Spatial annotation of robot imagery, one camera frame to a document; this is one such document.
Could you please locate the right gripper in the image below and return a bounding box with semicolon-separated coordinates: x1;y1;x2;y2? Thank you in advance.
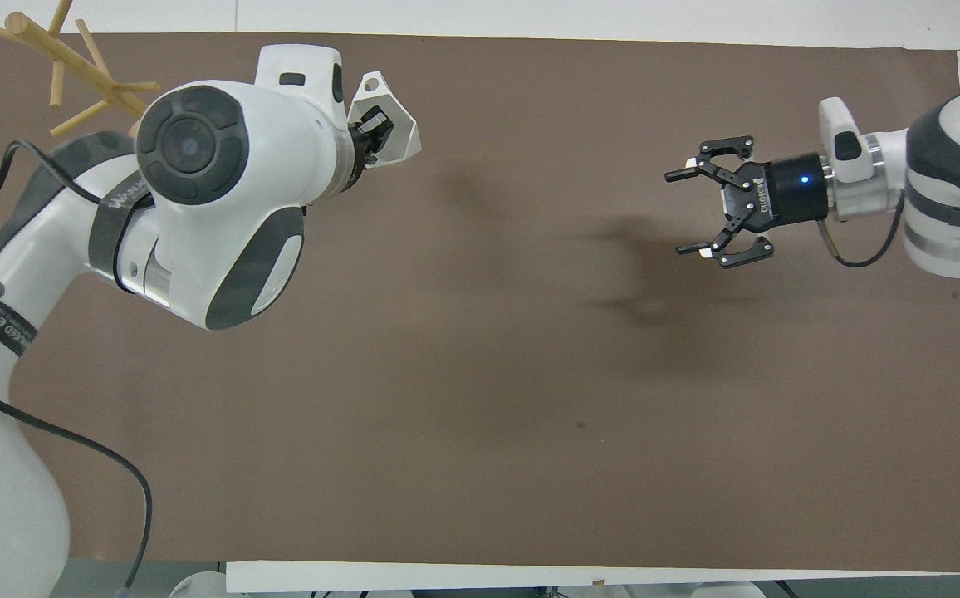
664;135;831;269

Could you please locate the wooden cup rack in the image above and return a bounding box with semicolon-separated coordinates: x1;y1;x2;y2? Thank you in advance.
0;0;162;139

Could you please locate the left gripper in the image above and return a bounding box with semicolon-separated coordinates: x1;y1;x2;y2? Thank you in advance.
348;108;395;194

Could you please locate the black cable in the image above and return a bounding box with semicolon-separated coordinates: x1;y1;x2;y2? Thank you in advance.
0;362;154;598
818;189;906;269
0;140;107;250

